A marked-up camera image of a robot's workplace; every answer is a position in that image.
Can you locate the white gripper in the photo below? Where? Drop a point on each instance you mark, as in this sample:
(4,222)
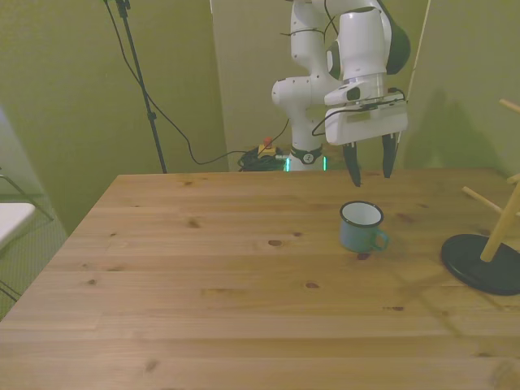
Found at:
(365,126)

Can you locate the blue enamel mug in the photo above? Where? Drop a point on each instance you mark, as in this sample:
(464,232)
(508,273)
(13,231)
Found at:
(353,239)

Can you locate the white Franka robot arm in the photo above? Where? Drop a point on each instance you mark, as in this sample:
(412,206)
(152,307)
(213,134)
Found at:
(361,40)

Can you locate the wooden mug tree black base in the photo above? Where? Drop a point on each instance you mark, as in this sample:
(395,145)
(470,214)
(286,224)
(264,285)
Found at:
(467,260)

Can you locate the yellow emergency stop button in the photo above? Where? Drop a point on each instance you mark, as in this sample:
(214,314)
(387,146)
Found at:
(267,151)

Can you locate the white folding chair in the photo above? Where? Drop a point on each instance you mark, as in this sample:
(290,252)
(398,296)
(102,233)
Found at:
(12,219)

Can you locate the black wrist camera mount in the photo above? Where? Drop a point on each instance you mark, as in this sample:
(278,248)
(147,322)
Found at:
(378,105)

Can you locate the black camera stand pole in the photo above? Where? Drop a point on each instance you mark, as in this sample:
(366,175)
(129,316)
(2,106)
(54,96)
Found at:
(142,81)

